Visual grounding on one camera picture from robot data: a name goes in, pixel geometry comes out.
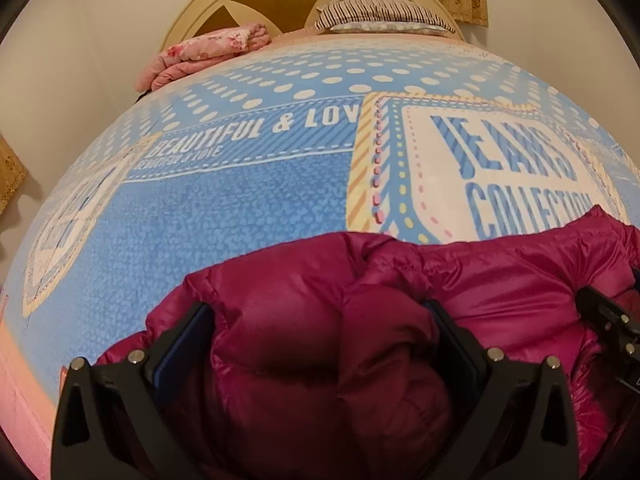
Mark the pink floral folded blanket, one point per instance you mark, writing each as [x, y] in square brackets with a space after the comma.
[200, 55]

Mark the striped pillow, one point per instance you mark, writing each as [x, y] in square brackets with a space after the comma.
[380, 15]

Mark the wide yellow floral curtain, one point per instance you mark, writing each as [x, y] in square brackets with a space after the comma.
[10, 172]

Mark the blue pink printed bedsheet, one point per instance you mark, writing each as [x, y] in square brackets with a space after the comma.
[250, 185]

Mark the magenta quilted down jacket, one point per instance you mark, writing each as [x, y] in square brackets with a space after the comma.
[325, 320]

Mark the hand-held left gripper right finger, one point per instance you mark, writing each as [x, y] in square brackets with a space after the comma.
[457, 350]

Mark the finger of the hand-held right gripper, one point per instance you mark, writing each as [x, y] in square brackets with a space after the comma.
[602, 310]

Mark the cream wooden headboard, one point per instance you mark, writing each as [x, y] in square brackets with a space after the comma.
[280, 7]

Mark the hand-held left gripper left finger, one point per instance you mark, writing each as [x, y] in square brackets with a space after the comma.
[182, 347]

